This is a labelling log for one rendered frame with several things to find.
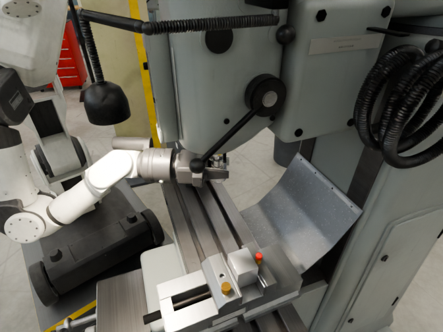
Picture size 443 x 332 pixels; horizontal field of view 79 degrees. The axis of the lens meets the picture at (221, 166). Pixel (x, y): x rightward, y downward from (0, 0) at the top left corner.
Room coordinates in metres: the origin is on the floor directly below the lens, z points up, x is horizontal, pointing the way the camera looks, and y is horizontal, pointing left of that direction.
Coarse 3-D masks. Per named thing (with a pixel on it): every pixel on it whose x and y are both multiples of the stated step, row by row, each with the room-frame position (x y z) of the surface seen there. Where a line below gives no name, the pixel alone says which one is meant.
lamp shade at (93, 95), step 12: (96, 84) 0.43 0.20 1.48; (108, 84) 0.43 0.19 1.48; (84, 96) 0.42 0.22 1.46; (96, 96) 0.41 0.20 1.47; (108, 96) 0.41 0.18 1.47; (120, 96) 0.43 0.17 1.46; (84, 108) 0.42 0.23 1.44; (96, 108) 0.40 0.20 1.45; (108, 108) 0.41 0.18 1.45; (120, 108) 0.42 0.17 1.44; (96, 120) 0.40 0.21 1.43; (108, 120) 0.40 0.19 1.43; (120, 120) 0.41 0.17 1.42
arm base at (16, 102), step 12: (0, 72) 0.57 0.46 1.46; (12, 72) 0.57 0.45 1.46; (0, 84) 0.53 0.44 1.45; (12, 84) 0.56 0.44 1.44; (0, 96) 0.51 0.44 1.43; (12, 96) 0.54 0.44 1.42; (24, 96) 0.58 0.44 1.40; (0, 108) 0.49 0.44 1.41; (12, 108) 0.52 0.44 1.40; (24, 108) 0.56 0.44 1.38; (0, 120) 0.49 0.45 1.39; (12, 120) 0.51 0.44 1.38
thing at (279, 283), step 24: (264, 264) 0.38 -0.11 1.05; (288, 264) 0.41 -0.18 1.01; (168, 288) 0.35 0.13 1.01; (192, 288) 0.35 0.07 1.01; (240, 288) 0.35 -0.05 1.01; (264, 288) 0.33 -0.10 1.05; (288, 288) 0.35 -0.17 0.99; (168, 312) 0.29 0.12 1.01; (192, 312) 0.29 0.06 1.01; (216, 312) 0.29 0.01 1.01; (240, 312) 0.31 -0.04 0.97; (264, 312) 0.32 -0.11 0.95
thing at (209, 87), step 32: (160, 0) 0.53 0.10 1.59; (192, 0) 0.43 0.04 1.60; (224, 0) 0.44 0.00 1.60; (192, 32) 0.43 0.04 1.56; (224, 32) 0.43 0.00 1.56; (256, 32) 0.46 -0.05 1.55; (192, 64) 0.43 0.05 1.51; (224, 64) 0.44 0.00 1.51; (256, 64) 0.46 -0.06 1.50; (192, 96) 0.43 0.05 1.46; (224, 96) 0.44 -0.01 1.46; (192, 128) 0.44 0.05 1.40; (224, 128) 0.44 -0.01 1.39; (256, 128) 0.46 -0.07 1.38
